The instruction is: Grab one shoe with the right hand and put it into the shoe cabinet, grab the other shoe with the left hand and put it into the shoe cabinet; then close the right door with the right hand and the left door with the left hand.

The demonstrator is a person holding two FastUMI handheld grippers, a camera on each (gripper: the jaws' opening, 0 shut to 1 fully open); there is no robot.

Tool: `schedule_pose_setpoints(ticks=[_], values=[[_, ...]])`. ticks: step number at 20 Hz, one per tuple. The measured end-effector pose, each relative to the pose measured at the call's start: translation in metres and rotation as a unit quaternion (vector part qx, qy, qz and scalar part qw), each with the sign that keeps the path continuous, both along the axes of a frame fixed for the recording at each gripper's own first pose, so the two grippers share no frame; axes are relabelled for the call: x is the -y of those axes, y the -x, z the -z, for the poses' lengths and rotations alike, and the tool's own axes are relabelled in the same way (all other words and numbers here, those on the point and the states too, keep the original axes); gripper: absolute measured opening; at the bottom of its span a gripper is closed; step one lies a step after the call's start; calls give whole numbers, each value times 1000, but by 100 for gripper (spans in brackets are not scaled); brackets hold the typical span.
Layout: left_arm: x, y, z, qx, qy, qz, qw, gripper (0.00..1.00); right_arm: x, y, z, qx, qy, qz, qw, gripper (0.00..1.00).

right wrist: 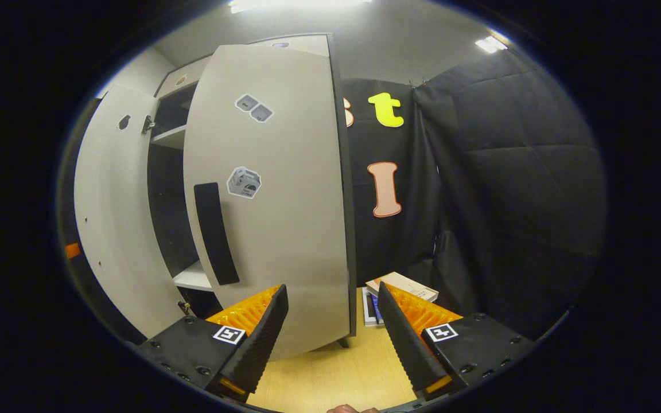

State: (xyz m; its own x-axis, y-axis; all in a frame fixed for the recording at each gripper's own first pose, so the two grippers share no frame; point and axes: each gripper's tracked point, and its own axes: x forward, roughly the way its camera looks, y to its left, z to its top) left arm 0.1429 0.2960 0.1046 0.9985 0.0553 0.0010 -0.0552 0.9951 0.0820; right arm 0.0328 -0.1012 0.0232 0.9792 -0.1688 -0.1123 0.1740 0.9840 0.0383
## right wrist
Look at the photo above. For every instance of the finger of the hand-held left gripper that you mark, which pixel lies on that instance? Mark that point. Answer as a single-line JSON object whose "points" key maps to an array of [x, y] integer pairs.
{"points": [[73, 250]]}

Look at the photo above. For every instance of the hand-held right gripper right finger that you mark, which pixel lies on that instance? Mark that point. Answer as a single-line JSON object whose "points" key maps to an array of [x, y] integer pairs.
{"points": [[402, 338]]}

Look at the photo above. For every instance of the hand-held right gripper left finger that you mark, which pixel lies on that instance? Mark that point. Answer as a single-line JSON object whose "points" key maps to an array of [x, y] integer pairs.
{"points": [[261, 338]]}

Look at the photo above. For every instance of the white shoe cabinet door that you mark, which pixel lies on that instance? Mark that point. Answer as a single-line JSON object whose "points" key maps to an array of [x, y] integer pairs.
{"points": [[290, 229], [118, 229]]}

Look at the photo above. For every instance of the white shoe cabinet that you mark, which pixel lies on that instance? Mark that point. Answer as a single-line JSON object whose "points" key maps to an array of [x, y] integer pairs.
{"points": [[164, 201]]}

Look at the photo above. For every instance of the blue and white book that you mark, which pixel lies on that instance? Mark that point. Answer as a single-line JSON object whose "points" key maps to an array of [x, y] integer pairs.
{"points": [[372, 310]]}

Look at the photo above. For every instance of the white flat box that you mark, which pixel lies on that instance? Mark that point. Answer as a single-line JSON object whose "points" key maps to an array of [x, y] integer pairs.
{"points": [[408, 284]]}

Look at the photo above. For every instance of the ceiling light panel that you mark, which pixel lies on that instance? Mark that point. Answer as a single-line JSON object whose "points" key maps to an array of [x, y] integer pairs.
{"points": [[296, 4], [491, 44]]}

